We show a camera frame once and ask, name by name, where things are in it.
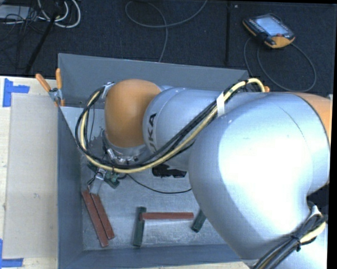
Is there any grey metal bin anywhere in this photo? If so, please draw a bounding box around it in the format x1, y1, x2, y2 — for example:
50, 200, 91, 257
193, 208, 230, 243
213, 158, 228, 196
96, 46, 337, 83
48, 52, 269, 269

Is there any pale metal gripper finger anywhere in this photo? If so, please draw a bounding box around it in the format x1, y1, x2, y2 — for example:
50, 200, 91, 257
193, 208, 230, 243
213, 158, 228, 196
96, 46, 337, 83
94, 174, 104, 196
87, 173, 98, 196

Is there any red-brown flat block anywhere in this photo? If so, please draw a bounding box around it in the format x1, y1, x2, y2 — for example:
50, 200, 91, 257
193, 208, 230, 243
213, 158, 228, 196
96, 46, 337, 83
87, 192, 118, 241
79, 189, 112, 248
139, 209, 195, 224

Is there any pale flat board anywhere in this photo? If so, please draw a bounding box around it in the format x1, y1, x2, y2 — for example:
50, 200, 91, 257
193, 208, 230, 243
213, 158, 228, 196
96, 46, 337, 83
2, 92, 66, 261

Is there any dark green flat block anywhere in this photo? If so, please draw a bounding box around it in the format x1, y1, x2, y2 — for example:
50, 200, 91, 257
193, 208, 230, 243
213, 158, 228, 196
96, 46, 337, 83
191, 207, 208, 234
132, 206, 148, 248

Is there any black cylinder on white bracket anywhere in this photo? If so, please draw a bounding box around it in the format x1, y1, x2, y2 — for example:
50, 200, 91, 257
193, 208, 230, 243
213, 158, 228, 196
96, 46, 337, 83
151, 163, 188, 180

